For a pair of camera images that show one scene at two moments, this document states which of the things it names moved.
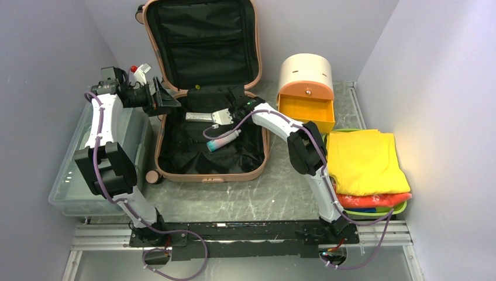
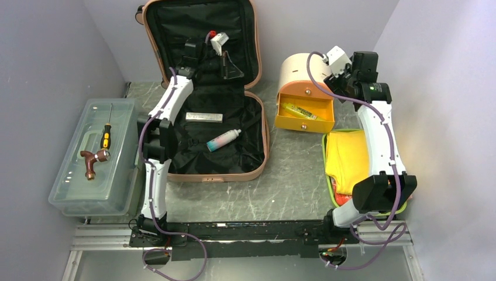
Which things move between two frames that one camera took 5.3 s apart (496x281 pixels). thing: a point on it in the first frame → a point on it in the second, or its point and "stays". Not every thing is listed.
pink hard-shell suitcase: (202, 51) stays
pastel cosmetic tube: (212, 144) stays
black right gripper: (231, 110) → (334, 83)
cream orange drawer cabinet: (306, 90) stays
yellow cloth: (365, 162) stays
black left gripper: (164, 98) → (228, 69)
